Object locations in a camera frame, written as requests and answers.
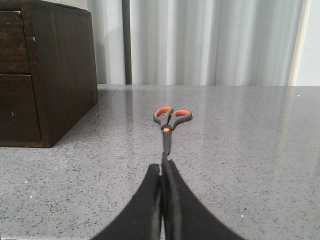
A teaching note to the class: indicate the dark wooden drawer cabinet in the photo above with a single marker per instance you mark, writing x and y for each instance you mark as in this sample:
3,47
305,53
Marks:
60,49

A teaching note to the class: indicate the white curtain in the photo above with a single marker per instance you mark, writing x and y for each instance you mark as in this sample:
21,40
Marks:
207,42

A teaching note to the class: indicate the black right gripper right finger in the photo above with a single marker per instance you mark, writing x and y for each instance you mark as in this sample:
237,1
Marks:
185,218

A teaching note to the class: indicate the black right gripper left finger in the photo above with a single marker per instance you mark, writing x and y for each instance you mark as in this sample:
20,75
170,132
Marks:
141,219

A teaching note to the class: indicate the grey orange scissors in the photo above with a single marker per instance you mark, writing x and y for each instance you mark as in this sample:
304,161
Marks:
168,119

